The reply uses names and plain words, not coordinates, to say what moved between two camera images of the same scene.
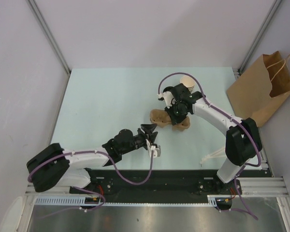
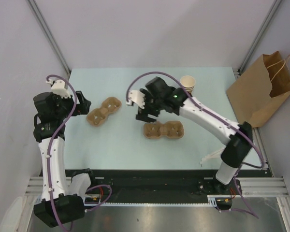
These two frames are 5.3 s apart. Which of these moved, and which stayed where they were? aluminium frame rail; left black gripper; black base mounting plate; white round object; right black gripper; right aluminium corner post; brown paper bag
Moved: left black gripper; right black gripper
Stayed: aluminium frame rail; right aluminium corner post; white round object; black base mounting plate; brown paper bag
